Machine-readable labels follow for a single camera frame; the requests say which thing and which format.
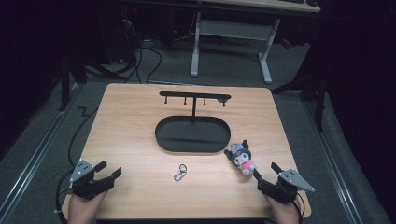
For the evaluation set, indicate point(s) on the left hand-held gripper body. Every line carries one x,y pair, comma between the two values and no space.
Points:
84,183

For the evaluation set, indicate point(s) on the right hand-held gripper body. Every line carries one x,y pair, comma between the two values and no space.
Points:
285,188

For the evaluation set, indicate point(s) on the black and pink plush toy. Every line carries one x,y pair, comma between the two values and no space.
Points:
242,157

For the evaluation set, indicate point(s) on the black hook rack with tray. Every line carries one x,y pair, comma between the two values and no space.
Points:
193,137

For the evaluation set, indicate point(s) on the person's right hand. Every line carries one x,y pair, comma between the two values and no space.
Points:
285,213

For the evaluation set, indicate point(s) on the person's left hand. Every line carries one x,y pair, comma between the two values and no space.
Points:
84,210

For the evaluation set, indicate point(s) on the black stand legs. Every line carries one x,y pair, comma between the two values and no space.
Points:
70,71
319,99

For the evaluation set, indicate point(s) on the red object under desk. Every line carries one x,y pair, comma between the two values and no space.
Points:
287,44

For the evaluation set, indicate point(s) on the desk with white legs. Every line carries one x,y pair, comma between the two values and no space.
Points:
233,29

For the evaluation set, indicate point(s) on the metal floor rail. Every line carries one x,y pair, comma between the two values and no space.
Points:
333,161
31,166

